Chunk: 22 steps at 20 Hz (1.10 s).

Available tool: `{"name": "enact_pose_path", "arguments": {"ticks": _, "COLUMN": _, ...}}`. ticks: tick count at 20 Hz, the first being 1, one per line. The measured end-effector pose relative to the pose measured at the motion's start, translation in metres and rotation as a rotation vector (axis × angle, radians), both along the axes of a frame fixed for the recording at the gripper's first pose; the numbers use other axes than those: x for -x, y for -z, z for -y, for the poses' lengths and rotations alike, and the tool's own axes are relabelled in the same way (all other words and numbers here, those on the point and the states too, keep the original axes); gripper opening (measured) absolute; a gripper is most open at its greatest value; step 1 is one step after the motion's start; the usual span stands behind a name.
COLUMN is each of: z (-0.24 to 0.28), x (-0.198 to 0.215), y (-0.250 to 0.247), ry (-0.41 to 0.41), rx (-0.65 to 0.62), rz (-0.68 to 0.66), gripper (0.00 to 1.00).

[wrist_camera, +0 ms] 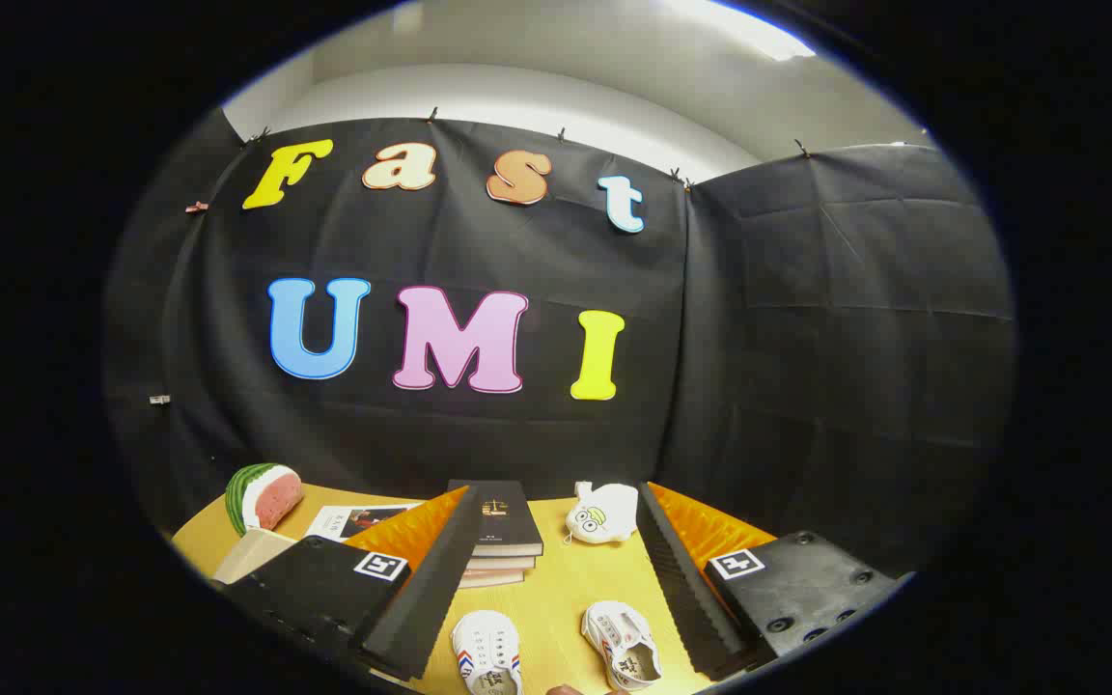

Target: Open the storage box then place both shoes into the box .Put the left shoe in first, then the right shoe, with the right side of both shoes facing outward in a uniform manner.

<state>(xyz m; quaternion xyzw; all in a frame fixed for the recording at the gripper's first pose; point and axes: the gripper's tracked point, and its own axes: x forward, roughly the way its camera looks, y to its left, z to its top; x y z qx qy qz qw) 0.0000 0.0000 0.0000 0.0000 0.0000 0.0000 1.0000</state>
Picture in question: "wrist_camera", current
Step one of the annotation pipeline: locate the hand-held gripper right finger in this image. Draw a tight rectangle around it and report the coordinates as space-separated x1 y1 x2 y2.
635 483 909 682

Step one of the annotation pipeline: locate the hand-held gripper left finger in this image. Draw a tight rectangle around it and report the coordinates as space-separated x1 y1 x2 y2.
213 486 485 688

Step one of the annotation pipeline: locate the white canvas shoe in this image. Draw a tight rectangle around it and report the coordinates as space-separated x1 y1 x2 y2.
452 610 523 695
582 601 663 691

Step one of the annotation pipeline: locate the cream fabric storage box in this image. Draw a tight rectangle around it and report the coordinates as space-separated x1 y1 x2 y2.
213 528 298 585

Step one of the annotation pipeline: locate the white portrait cover book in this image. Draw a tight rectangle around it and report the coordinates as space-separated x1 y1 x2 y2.
305 502 422 543

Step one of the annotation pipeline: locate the black hardcover book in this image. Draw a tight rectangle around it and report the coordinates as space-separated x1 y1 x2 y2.
447 480 544 559

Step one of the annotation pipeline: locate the white cartoon plush toy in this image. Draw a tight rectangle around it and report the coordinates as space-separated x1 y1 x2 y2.
564 481 640 545

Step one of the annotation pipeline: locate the watermelon slice toy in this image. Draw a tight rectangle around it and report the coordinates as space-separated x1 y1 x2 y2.
225 463 304 537

